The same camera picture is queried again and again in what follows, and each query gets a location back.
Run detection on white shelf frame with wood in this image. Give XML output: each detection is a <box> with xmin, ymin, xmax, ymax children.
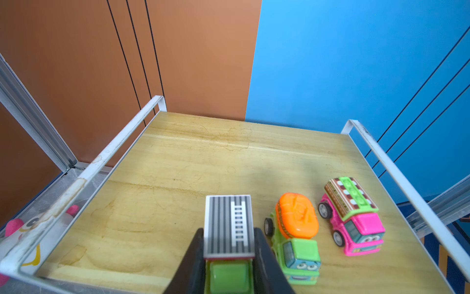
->
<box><xmin>1</xmin><ymin>96</ymin><xmax>470</xmax><ymax>294</ymax></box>

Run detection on aluminium corner post right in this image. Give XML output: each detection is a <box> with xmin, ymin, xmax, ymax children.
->
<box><xmin>406</xmin><ymin>175</ymin><xmax>470</xmax><ymax>238</ymax></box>

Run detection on green orange toy truck top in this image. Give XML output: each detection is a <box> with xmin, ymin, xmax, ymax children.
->
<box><xmin>264</xmin><ymin>192</ymin><xmax>321</xmax><ymax>285</ymax></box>

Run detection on pink toy truck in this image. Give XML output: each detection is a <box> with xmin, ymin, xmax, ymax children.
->
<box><xmin>318</xmin><ymin>176</ymin><xmax>386</xmax><ymax>257</ymax></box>

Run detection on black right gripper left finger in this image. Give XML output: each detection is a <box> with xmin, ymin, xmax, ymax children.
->
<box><xmin>164</xmin><ymin>228</ymin><xmax>206</xmax><ymax>294</ymax></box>

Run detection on plush doll pink white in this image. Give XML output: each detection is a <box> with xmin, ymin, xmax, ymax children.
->
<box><xmin>0</xmin><ymin>205</ymin><xmax>80</xmax><ymax>287</ymax></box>

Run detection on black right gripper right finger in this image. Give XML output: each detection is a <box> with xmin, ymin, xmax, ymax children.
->
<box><xmin>253</xmin><ymin>228</ymin><xmax>295</xmax><ymax>294</ymax></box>

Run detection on aluminium corner post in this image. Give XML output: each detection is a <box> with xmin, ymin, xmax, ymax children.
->
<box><xmin>1</xmin><ymin>57</ymin><xmax>78</xmax><ymax>172</ymax></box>
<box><xmin>406</xmin><ymin>175</ymin><xmax>470</xmax><ymax>238</ymax></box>

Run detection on aluminium corner post left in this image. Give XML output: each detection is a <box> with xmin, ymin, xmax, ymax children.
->
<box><xmin>1</xmin><ymin>57</ymin><xmax>78</xmax><ymax>172</ymax></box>

